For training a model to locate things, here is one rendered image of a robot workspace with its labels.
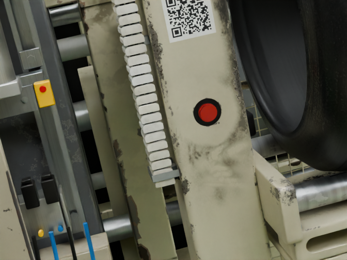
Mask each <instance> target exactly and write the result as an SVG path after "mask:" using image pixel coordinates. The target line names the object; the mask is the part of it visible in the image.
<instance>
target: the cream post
mask: <svg viewBox="0 0 347 260"><path fill-rule="evenodd" d="M210 1H211V6H212V12H213V18H214V23H215V29H216V32H215V33H212V34H208V35H203V36H199V37H194V38H190V39H186V40H181V41H177V42H172V43H170V42H169V36H168V31H167V27H166V22H165V17H164V11H163V7H162V2H161V0H136V1H135V4H137V6H138V11H137V13H138V14H139V15H140V22H139V23H140V25H141V26H142V28H143V31H142V32H141V33H142V35H148V36H149V39H150V44H148V45H146V48H147V51H146V54H147V55H148V57H149V62H148V64H149V65H150V67H151V72H150V73H151V75H152V76H153V82H152V83H153V84H154V85H155V94H156V96H157V103H158V104H159V108H160V109H159V112H160V113H161V116H162V119H161V121H162V123H163V126H164V129H163V131H164V132H165V137H166V138H165V140H166V141H167V145H168V147H167V149H168V150H169V155H170V156H169V158H172V159H173V163H175V164H176V165H177V169H179V173H180V176H179V178H180V180H178V179H176V180H175V182H176V183H175V184H174V185H175V189H176V194H177V199H178V203H179V208H180V213H181V218H182V222H183V227H184V231H185V237H186V241H187V246H188V250H189V254H190V258H191V260H272V255H271V249H270V243H269V237H268V234H267V228H266V222H265V219H264V217H263V212H262V206H261V201H260V196H259V189H258V183H257V177H256V172H255V166H256V164H255V159H254V153H253V147H252V143H251V137H250V132H249V126H248V120H247V114H246V109H245V103H244V97H243V91H242V85H241V80H240V74H239V68H238V62H237V59H236V54H235V50H234V46H233V40H232V30H231V24H230V18H229V12H228V7H227V1H226V0H210ZM205 103H210V104H213V105H214V106H215V107H216V109H217V116H216V118H215V119H214V120H213V121H210V122H205V121H203V120H201V119H200V117H199V115H198V110H199V108H200V106H201V105H203V104H205Z"/></svg>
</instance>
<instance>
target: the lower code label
mask: <svg viewBox="0 0 347 260"><path fill-rule="evenodd" d="M161 2H162V7H163V11H164V17H165V22H166V27H167V31H168V36H169V42H170V43H172V42H177V41H181V40H186V39H190V38H194V37H199V36H203V35H208V34H212V33H216V29H215V23H214V18H213V12H212V6H211V1H210V0H161Z"/></svg>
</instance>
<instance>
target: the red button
mask: <svg viewBox="0 0 347 260"><path fill-rule="evenodd" d="M198 115H199V117H200V119H201V120H203V121H205V122H210V121H213V120H214V119H215V118H216V116H217V109H216V107H215V106H214V105H213V104H210V103H205V104H203V105H201V106H200V108H199V110H198Z"/></svg>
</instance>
